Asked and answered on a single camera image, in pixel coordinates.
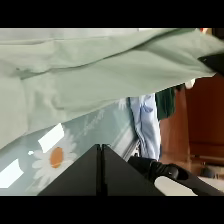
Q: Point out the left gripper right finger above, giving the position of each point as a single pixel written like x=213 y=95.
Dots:
x=125 y=176

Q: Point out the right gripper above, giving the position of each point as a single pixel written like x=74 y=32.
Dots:
x=215 y=63

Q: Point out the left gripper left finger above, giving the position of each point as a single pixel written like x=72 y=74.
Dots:
x=80 y=176

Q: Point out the pale green shirt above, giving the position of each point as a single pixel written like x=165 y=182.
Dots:
x=100 y=73

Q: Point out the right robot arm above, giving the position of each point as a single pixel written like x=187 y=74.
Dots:
x=173 y=181

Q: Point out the light blue garment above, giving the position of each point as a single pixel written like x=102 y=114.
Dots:
x=146 y=126

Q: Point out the dark green garment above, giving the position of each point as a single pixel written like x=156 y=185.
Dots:
x=166 y=102

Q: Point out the silver frame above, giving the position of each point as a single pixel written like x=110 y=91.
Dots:
x=130 y=150

